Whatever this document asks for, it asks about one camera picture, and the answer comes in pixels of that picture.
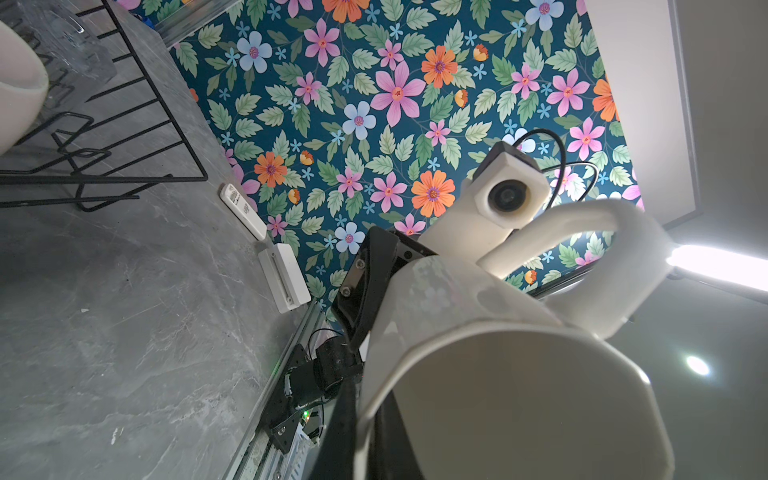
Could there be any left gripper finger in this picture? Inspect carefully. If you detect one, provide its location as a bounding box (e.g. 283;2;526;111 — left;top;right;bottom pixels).
309;366;423;479

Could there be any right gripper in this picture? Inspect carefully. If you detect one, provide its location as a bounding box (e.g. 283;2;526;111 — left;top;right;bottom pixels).
331;226;435;348

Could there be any white mug front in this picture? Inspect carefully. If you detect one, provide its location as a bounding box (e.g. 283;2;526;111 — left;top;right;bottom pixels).
352;200;675;479

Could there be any white mug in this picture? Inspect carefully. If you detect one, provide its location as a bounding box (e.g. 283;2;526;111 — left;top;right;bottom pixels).
0;23;49;154
352;200;675;479

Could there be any clear glass cup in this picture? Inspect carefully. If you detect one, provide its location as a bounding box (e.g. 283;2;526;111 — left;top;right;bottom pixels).
20;1;117;115

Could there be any white flat box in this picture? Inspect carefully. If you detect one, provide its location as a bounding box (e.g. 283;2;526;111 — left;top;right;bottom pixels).
258;243;311;314

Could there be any white remote control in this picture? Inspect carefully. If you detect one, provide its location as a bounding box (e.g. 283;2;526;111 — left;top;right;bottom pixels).
219;184;267;241

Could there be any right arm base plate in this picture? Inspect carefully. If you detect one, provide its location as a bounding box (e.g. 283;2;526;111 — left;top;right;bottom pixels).
257;335;364;457

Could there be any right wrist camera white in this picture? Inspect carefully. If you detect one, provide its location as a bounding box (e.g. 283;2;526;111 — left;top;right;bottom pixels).
414;141;551;271

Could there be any black wire dish rack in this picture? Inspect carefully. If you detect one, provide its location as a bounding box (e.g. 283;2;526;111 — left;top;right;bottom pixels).
1;1;209;213

